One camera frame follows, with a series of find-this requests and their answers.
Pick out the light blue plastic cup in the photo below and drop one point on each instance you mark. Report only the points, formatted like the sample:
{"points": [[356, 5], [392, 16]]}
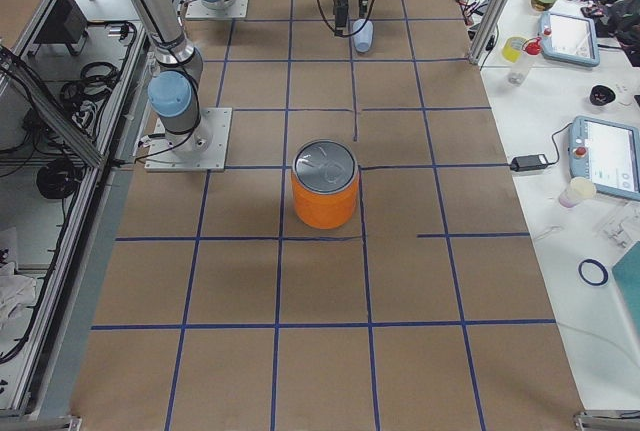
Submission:
{"points": [[362, 35]]}

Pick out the white crumpled cloth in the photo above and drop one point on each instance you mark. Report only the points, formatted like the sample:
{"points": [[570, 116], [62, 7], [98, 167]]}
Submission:
{"points": [[17, 291]]}

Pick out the black small bowl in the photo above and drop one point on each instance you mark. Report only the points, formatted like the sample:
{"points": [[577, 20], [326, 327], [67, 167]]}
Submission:
{"points": [[601, 95]]}

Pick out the teach pendant tablet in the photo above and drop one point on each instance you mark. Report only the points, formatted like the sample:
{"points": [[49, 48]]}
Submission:
{"points": [[607, 154], [569, 39]]}

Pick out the teach pendant tablet far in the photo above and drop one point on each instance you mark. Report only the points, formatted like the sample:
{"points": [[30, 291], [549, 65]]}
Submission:
{"points": [[569, 39]]}

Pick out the yellow tape roll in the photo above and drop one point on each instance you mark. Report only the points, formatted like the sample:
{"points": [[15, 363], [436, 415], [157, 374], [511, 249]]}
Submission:
{"points": [[513, 48]]}

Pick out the clear bottle red cap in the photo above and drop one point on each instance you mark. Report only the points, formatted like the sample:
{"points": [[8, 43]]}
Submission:
{"points": [[529, 53]]}

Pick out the white paper cup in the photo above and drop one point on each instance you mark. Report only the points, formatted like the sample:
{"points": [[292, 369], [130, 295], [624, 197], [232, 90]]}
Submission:
{"points": [[578, 190]]}

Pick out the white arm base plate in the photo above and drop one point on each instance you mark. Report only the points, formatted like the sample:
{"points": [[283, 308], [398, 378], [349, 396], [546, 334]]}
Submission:
{"points": [[204, 149], [216, 9]]}

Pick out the teach pendant tablet near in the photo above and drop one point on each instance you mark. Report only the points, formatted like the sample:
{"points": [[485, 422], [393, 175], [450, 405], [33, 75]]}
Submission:
{"points": [[607, 154]]}

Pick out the black power adapter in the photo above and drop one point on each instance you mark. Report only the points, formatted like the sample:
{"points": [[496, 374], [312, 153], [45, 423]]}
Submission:
{"points": [[532, 162]]}

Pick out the orange metal can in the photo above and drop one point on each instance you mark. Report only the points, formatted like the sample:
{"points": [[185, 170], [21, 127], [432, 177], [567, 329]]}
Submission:
{"points": [[324, 180]]}

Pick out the aluminium frame post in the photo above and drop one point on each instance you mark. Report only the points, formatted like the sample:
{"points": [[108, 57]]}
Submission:
{"points": [[485, 30]]}

